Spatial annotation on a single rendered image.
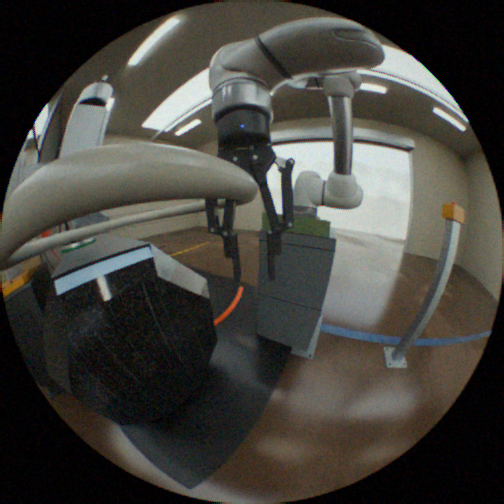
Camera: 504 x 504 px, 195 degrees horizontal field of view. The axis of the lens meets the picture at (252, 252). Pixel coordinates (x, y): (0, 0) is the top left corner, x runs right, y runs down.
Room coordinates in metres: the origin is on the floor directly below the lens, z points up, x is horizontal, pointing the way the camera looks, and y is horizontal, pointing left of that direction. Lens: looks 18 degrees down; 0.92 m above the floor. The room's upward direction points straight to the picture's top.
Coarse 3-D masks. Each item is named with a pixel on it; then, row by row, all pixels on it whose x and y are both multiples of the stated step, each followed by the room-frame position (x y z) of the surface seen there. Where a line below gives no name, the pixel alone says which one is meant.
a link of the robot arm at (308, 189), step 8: (304, 176) 0.79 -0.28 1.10; (312, 176) 0.78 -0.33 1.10; (320, 176) 0.81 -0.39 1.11; (296, 184) 0.83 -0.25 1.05; (304, 184) 0.78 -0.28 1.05; (312, 184) 0.76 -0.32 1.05; (320, 184) 0.75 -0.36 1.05; (296, 192) 0.82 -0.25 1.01; (304, 192) 0.78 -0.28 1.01; (312, 192) 0.76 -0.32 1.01; (320, 192) 0.74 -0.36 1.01; (296, 200) 0.81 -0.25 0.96; (304, 200) 0.78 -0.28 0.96; (312, 200) 0.76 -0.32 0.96; (320, 200) 0.75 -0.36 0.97
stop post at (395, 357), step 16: (448, 208) 0.32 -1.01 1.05; (448, 224) 0.32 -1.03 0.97; (448, 240) 0.30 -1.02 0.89; (448, 256) 0.28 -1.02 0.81; (448, 272) 0.26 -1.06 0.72; (432, 288) 0.32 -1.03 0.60; (432, 304) 0.27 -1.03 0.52; (416, 320) 0.32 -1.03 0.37; (416, 336) 0.26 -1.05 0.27; (384, 352) 0.39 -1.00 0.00; (400, 352) 0.28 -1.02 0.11
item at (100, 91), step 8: (88, 88) 0.28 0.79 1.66; (96, 88) 0.32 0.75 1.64; (104, 88) 0.37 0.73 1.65; (80, 96) 0.28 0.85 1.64; (88, 96) 0.30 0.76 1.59; (96, 96) 0.35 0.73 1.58; (104, 96) 0.40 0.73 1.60; (80, 104) 0.30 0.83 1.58; (88, 104) 0.35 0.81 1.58; (96, 104) 0.40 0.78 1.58; (104, 104) 0.44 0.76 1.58; (72, 112) 0.30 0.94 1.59
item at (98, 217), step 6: (84, 216) 0.36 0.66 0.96; (90, 216) 0.37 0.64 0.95; (96, 216) 0.35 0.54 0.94; (102, 216) 0.32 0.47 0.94; (108, 216) 0.31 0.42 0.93; (72, 222) 0.21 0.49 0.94; (78, 222) 0.30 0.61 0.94; (84, 222) 0.31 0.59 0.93; (90, 222) 0.33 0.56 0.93; (96, 222) 0.34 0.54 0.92; (72, 228) 0.22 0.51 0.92; (96, 234) 0.27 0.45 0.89; (78, 240) 0.21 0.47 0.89
